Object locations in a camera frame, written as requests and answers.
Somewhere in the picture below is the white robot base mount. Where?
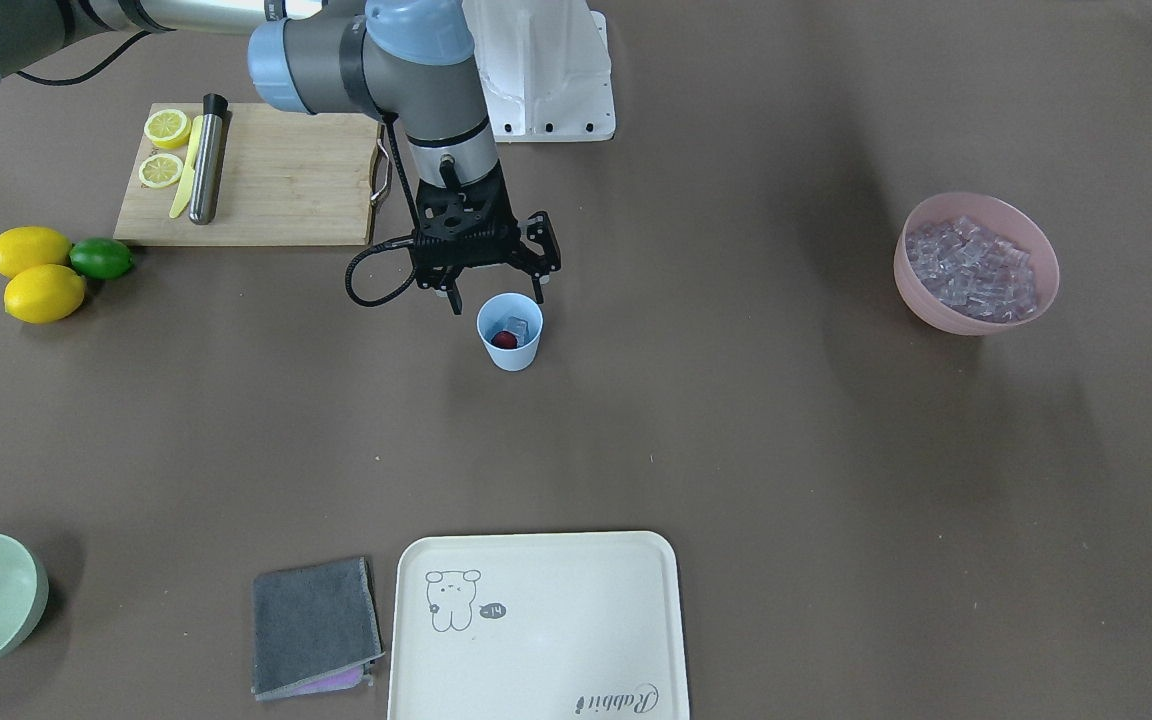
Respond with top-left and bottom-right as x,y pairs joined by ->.
462,1 -> 617,143

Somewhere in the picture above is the lemon half lower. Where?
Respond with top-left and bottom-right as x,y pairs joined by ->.
137,152 -> 184,190

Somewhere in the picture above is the yellow plastic knife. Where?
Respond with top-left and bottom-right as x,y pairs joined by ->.
168,115 -> 204,219

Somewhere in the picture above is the wooden cutting board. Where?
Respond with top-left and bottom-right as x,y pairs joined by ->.
113,103 -> 387,247

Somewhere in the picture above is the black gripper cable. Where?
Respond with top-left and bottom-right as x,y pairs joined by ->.
344,109 -> 437,309

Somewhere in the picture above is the light blue plastic cup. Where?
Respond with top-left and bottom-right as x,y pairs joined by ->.
476,293 -> 545,372

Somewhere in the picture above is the grey folded cloth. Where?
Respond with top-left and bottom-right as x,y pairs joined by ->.
251,556 -> 384,702

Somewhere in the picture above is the yellow lemon upper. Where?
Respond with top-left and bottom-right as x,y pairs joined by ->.
0,225 -> 71,279

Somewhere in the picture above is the yellow lemon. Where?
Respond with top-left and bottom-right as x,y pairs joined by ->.
0,225 -> 71,279
3,264 -> 86,324

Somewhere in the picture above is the lemon half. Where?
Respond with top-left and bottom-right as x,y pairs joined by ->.
143,108 -> 194,150
137,152 -> 184,190

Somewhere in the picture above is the cream rabbit tray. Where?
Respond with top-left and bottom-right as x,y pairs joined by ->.
387,530 -> 691,719

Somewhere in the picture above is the lemon half upper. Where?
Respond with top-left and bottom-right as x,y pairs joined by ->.
143,108 -> 194,150

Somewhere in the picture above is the pink bowl of ice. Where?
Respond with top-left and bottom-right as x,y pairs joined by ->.
893,192 -> 1060,336

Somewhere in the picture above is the red strawberry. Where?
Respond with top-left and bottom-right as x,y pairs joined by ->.
488,329 -> 518,351

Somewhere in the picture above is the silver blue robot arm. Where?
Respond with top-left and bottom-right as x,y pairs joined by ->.
0,1 -> 561,314

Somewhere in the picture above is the yellow lemon lower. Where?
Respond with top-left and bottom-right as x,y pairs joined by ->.
3,264 -> 86,324

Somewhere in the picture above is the green lime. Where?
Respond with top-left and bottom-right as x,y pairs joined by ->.
68,237 -> 134,281

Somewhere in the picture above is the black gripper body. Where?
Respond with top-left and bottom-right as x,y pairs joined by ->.
410,160 -> 562,293

